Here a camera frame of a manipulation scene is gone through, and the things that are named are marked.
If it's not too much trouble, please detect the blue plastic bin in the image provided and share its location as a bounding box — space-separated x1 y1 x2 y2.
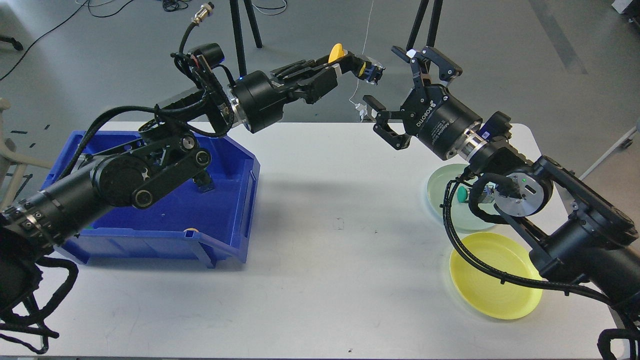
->
57 135 260 268

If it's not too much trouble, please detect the black tripod leg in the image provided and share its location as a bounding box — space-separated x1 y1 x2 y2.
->
405 0 430 51
229 0 247 78
243 0 263 49
426 0 444 48

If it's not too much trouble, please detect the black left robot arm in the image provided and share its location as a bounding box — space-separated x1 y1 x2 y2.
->
1 2 384 354

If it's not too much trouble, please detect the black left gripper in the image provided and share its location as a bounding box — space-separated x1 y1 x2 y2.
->
232 59 347 133

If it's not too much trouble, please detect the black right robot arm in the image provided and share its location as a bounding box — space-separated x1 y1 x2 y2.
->
363 46 640 360

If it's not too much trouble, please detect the light green plate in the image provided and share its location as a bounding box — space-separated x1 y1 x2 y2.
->
425 163 495 234

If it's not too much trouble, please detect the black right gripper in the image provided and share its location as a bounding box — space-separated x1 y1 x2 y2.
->
362 45 482 160

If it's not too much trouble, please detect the green push button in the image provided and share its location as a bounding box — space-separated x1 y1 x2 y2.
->
192 170 215 193
455 184 495 204

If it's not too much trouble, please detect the yellow plate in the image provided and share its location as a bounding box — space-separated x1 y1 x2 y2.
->
449 232 543 321

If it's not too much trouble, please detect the white cable with plug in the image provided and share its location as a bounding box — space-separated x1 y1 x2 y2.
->
348 0 376 122

